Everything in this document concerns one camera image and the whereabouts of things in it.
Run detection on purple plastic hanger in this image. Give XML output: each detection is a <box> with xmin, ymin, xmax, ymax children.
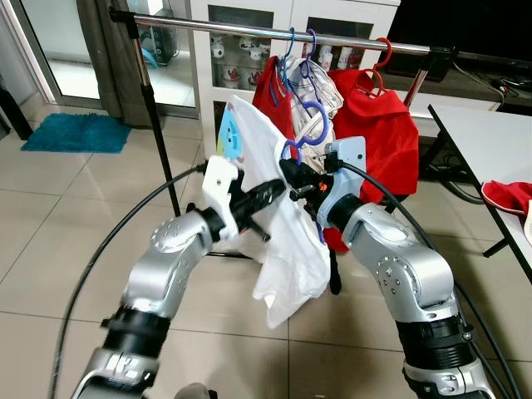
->
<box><xmin>301</xmin><ymin>29</ymin><xmax>321</xmax><ymax>84</ymax></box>
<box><xmin>278</xmin><ymin>100</ymin><xmax>331</xmax><ymax>246</ymax></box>

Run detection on white t-shirt colourful print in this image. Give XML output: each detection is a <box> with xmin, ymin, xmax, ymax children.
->
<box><xmin>218</xmin><ymin>94</ymin><xmax>333</xmax><ymax>329</ymax></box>

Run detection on blue plastic hanger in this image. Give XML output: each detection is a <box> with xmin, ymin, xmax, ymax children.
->
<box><xmin>278</xmin><ymin>29</ymin><xmax>300</xmax><ymax>92</ymax></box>

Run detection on red plastic hanger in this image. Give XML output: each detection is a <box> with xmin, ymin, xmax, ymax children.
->
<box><xmin>357</xmin><ymin>37</ymin><xmax>396</xmax><ymax>96</ymax></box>

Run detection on dark red hung garment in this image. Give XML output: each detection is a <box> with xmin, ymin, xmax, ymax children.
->
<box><xmin>252</xmin><ymin>57</ymin><xmax>296</xmax><ymax>138</ymax></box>

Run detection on bright red t-shirt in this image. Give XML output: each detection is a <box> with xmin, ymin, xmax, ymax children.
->
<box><xmin>328</xmin><ymin>66</ymin><xmax>421</xmax><ymax>250</ymax></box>

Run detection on white checked hung garment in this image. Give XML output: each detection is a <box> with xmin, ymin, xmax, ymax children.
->
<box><xmin>287</xmin><ymin>58</ymin><xmax>343</xmax><ymax>126</ymax></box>

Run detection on white display cabinet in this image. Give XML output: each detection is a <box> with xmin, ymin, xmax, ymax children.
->
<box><xmin>190</xmin><ymin>0</ymin><xmax>433</xmax><ymax>138</ymax></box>

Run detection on silver black clothes rack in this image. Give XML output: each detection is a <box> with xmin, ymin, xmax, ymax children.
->
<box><xmin>108</xmin><ymin>7</ymin><xmax>458</xmax><ymax>296</ymax></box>

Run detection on black patterned box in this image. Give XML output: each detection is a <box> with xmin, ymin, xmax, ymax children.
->
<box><xmin>154</xmin><ymin>23</ymin><xmax>180</xmax><ymax>66</ymax></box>

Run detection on grey table black legs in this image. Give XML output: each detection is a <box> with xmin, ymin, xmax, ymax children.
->
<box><xmin>428</xmin><ymin>104</ymin><xmax>532</xmax><ymax>283</ymax></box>

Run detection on teal floor mat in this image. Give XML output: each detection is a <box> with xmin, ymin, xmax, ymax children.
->
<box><xmin>21</xmin><ymin>112</ymin><xmax>132</xmax><ymax>155</ymax></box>

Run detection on grey curtain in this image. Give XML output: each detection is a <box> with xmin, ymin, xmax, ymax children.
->
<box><xmin>75</xmin><ymin>0</ymin><xmax>150</xmax><ymax>126</ymax></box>

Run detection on grey robot foot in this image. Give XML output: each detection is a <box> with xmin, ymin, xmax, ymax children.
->
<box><xmin>170</xmin><ymin>382</ymin><xmax>217</xmax><ymax>399</ymax></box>

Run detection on red jersey white trim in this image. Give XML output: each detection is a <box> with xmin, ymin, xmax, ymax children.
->
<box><xmin>480</xmin><ymin>179</ymin><xmax>532</xmax><ymax>219</ymax></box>

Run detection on black television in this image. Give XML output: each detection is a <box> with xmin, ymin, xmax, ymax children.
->
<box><xmin>387</xmin><ymin>0</ymin><xmax>532</xmax><ymax>63</ymax></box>

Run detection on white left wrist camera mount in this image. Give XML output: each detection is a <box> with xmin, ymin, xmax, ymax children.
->
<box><xmin>202</xmin><ymin>155</ymin><xmax>242</xmax><ymax>225</ymax></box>

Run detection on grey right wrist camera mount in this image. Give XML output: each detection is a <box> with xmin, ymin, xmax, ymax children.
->
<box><xmin>316</xmin><ymin>137</ymin><xmax>368</xmax><ymax>229</ymax></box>

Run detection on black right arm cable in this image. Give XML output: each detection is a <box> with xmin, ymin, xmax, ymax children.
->
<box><xmin>337</xmin><ymin>160</ymin><xmax>520</xmax><ymax>399</ymax></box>

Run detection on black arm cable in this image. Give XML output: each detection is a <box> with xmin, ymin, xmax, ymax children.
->
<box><xmin>46</xmin><ymin>162</ymin><xmax>209</xmax><ymax>399</ymax></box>
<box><xmin>337</xmin><ymin>160</ymin><xmax>520</xmax><ymax>399</ymax></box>

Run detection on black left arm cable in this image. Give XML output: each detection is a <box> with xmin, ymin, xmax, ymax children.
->
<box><xmin>46</xmin><ymin>162</ymin><xmax>209</xmax><ymax>399</ymax></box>

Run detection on glass sliding door silver frame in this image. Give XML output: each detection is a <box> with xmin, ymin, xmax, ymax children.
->
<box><xmin>0</xmin><ymin>0</ymin><xmax>200</xmax><ymax>113</ymax></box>

